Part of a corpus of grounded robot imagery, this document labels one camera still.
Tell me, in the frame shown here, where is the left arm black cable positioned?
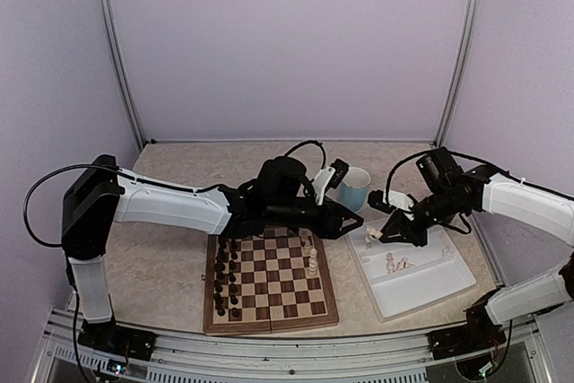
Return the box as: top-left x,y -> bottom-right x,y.
24,163 -> 122,249

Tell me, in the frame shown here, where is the left aluminium corner post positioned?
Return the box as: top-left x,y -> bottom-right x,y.
98,0 -> 146,152

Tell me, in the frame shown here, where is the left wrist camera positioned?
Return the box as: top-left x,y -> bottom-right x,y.
329,159 -> 349,188

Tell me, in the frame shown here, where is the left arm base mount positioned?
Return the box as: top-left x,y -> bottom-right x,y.
78,320 -> 156,361

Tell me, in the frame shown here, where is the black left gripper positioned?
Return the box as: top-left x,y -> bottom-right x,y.
267,196 -> 365,240

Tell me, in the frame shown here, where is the light blue mug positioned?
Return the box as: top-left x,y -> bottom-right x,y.
338,167 -> 371,212

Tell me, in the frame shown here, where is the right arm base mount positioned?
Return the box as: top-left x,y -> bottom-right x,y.
428,303 -> 507,360

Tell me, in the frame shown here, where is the row of black chess pieces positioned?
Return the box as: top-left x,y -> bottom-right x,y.
211,238 -> 242,322

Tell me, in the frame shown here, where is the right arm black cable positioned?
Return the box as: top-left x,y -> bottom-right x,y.
384,149 -> 526,198

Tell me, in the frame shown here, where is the aluminium corner post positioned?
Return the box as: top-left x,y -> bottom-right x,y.
433,0 -> 481,147
98,0 -> 146,152

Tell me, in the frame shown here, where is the wooden chessboard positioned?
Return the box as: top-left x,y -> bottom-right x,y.
203,227 -> 339,336

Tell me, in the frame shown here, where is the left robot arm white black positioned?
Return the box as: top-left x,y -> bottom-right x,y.
62,154 -> 363,352

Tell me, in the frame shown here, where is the white plastic divided tray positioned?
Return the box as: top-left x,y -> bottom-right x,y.
346,218 -> 476,322

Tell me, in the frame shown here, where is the right aluminium corner post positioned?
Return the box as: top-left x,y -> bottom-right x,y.
433,0 -> 481,147

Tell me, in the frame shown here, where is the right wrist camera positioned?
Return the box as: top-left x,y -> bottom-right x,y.
367,190 -> 395,214

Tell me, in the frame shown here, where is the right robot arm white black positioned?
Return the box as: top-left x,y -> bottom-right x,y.
368,147 -> 573,351

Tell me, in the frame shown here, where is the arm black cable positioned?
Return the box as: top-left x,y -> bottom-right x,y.
24,163 -> 122,249
384,149 -> 526,198

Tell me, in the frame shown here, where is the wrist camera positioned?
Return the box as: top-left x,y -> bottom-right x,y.
329,159 -> 349,188
367,190 -> 395,214

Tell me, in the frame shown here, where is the cream chess piece on board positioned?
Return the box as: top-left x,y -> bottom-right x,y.
300,231 -> 311,248
308,248 -> 318,277
303,241 -> 313,257

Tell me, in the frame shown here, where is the front aluminium rail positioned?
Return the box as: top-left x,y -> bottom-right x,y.
26,309 -> 556,382

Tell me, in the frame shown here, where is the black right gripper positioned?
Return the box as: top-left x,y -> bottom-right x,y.
381,186 -> 466,247

